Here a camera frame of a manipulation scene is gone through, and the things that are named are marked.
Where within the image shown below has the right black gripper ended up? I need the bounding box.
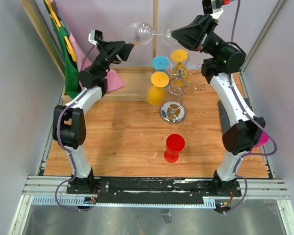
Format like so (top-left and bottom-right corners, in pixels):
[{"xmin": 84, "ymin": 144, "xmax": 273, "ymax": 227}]
[{"xmin": 170, "ymin": 14, "xmax": 228, "ymax": 59}]

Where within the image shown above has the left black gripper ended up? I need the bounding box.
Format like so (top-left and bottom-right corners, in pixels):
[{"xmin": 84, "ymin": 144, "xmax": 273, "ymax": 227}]
[{"xmin": 92, "ymin": 38, "xmax": 134, "ymax": 77}]

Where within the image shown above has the clear wine glass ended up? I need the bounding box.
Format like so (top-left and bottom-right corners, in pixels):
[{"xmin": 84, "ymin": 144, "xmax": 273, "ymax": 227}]
[{"xmin": 123, "ymin": 22, "xmax": 177, "ymax": 47}]

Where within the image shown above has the yellow wine glass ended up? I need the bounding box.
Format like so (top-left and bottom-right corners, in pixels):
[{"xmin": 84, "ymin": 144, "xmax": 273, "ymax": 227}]
[
  {"xmin": 171, "ymin": 49, "xmax": 189, "ymax": 86},
  {"xmin": 147, "ymin": 71, "xmax": 170, "ymax": 105}
]

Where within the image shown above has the blue plastic wine glass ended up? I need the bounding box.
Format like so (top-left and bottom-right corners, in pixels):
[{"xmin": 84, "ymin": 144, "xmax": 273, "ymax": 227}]
[{"xmin": 151, "ymin": 55, "xmax": 169, "ymax": 74}]

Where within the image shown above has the red plastic wine glass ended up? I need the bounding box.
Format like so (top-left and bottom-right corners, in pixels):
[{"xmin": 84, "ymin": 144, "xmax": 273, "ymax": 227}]
[{"xmin": 164, "ymin": 134, "xmax": 185, "ymax": 163}]

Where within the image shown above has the magenta plastic wine glass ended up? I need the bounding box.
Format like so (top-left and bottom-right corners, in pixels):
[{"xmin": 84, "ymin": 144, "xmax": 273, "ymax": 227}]
[{"xmin": 250, "ymin": 132, "xmax": 270, "ymax": 152}]

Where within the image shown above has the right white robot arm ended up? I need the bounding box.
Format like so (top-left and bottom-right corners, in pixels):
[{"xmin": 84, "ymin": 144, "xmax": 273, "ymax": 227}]
[{"xmin": 171, "ymin": 14, "xmax": 266, "ymax": 196}]

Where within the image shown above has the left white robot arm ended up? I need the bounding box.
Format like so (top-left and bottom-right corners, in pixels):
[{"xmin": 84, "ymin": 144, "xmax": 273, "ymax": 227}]
[{"xmin": 52, "ymin": 37, "xmax": 134, "ymax": 194}]

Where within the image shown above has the chrome wine glass rack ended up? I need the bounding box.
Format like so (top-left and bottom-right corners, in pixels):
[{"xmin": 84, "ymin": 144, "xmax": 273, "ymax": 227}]
[{"xmin": 159, "ymin": 58, "xmax": 206, "ymax": 124}]

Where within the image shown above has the pink garment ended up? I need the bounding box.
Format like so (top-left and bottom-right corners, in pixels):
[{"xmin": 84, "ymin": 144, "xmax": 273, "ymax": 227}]
[{"xmin": 69, "ymin": 34, "xmax": 125, "ymax": 92}]

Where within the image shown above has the yellow clothes hanger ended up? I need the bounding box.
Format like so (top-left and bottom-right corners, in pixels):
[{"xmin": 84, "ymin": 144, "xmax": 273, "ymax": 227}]
[{"xmin": 44, "ymin": 0, "xmax": 76, "ymax": 62}]

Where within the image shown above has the green garment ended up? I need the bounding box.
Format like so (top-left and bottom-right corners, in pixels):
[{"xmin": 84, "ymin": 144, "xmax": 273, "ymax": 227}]
[{"xmin": 44, "ymin": 0, "xmax": 84, "ymax": 98}]

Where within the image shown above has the grey folded cloth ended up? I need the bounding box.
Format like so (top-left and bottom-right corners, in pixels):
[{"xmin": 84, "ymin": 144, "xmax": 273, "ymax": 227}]
[{"xmin": 218, "ymin": 96, "xmax": 253, "ymax": 135}]

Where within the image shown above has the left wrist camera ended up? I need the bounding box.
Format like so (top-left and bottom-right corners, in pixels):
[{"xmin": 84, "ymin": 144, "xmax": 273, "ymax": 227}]
[{"xmin": 88, "ymin": 29, "xmax": 103, "ymax": 46}]

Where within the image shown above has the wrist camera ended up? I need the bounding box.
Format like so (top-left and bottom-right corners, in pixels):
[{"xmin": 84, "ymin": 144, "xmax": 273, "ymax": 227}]
[
  {"xmin": 202, "ymin": 0, "xmax": 224, "ymax": 20},
  {"xmin": 88, "ymin": 29, "xmax": 103, "ymax": 46}
]

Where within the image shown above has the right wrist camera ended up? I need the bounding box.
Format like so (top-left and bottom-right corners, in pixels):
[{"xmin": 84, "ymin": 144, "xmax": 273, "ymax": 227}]
[{"xmin": 202, "ymin": 0, "xmax": 224, "ymax": 20}]

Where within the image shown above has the wooden clothes rack frame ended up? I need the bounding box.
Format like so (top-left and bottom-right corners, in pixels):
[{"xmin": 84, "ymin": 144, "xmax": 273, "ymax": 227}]
[{"xmin": 20, "ymin": 0, "xmax": 154, "ymax": 101}]

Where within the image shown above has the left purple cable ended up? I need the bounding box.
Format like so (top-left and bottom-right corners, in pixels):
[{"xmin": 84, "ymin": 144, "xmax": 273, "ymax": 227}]
[{"xmin": 54, "ymin": 44, "xmax": 98, "ymax": 212}]

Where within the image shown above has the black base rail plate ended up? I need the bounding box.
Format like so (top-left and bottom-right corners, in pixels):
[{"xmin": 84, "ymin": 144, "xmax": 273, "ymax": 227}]
[{"xmin": 67, "ymin": 177, "xmax": 242, "ymax": 206}]

